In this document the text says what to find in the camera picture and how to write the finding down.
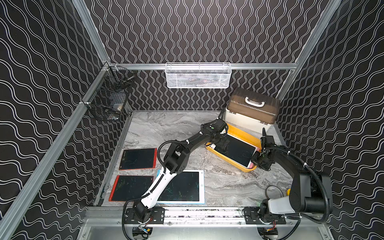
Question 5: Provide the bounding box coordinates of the pink white writing tablet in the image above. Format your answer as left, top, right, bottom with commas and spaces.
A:
206, 135, 259, 172

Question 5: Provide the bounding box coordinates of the yellow storage tray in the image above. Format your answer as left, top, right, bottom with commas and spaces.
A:
206, 125, 262, 158

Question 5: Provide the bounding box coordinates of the blue white writing tablet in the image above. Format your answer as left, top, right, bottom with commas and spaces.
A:
157, 170, 205, 204

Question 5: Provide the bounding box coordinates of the large red writing tablet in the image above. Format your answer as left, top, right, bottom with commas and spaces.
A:
109, 175, 154, 202

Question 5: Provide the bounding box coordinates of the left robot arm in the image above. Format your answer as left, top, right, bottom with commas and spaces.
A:
131, 109, 229, 224

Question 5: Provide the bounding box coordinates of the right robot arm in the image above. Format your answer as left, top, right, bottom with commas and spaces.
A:
251, 129, 333, 224

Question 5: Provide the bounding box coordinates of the brown white storage case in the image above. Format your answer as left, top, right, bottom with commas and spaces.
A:
224, 88, 281, 133

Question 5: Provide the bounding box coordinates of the adhesive tape roll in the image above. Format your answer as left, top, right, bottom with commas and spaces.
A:
265, 185, 284, 199

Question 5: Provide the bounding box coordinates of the black wire wall basket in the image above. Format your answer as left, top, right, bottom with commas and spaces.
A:
86, 66, 137, 122

